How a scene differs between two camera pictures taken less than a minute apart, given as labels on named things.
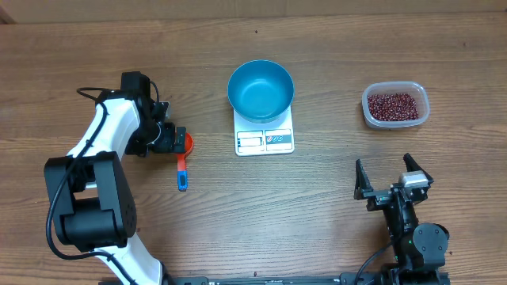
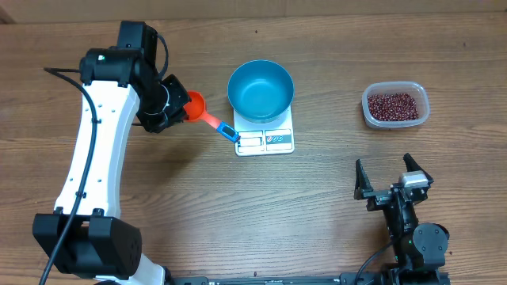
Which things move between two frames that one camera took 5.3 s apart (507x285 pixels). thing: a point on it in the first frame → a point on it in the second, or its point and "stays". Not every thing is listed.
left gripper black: x=168 y=143 → x=182 y=98
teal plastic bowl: x=261 y=91 stays
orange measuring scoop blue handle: x=182 y=180 → x=195 y=110
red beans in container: x=395 y=106 stays
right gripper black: x=386 y=195 stays
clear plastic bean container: x=396 y=104 stays
